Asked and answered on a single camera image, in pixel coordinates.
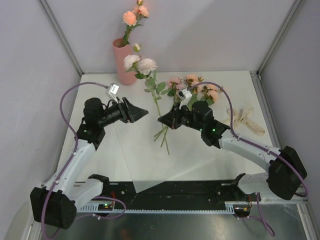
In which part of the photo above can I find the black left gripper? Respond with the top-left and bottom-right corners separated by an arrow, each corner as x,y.
98,97 -> 148,128

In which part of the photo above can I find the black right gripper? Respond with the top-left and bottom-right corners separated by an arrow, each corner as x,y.
158,102 -> 204,132

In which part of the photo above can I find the white wrapping paper sheet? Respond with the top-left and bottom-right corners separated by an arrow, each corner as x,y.
114,80 -> 250,192

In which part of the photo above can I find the peach rose stem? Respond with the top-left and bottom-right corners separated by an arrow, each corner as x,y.
201,84 -> 222,106
120,0 -> 150,47
159,73 -> 205,148

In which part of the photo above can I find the pale pink rose stem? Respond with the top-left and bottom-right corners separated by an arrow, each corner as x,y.
123,42 -> 171,156

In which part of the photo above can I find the cream printed ribbon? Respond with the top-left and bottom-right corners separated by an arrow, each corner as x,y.
222,107 -> 266,136

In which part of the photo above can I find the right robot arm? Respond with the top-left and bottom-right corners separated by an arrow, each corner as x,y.
158,101 -> 307,201

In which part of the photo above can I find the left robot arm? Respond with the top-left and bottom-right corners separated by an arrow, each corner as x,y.
30,97 -> 149,230

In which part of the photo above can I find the pink cylindrical vase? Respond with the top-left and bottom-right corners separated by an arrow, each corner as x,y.
112,38 -> 137,86

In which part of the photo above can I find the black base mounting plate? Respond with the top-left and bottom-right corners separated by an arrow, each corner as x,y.
101,180 -> 257,210

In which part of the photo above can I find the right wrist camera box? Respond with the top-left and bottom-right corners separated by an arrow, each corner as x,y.
178,88 -> 193,109

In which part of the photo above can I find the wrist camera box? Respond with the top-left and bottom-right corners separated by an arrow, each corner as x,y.
105,83 -> 119,103
178,88 -> 193,109

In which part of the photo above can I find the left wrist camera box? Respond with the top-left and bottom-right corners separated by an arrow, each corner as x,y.
105,83 -> 119,103

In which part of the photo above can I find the white slotted cable duct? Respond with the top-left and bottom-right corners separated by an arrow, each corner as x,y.
77,202 -> 251,216

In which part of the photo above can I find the left aluminium frame post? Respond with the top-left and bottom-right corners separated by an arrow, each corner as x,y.
37,0 -> 83,77

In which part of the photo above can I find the aluminium frame post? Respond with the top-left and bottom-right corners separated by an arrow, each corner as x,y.
37,0 -> 83,77
256,0 -> 305,76

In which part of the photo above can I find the right aluminium frame post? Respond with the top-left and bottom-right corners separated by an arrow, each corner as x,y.
256,0 -> 305,76

